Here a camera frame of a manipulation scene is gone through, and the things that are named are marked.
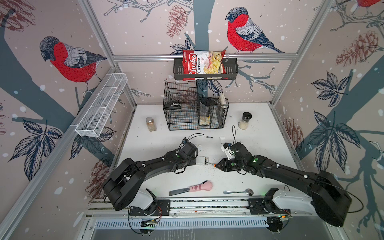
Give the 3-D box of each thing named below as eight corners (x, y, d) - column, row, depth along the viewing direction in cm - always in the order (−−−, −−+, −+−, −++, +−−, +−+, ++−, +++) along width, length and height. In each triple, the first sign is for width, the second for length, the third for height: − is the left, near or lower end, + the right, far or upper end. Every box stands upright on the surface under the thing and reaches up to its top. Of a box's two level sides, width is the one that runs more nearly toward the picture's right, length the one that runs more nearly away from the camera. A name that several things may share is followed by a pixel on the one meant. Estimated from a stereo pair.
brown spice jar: (149, 131, 106) (145, 122, 98) (150, 126, 109) (146, 116, 101) (155, 131, 106) (152, 122, 98) (156, 126, 109) (153, 116, 101)
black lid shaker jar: (239, 129, 107) (244, 118, 97) (238, 123, 111) (242, 111, 101) (248, 129, 107) (253, 118, 97) (246, 123, 111) (251, 111, 101)
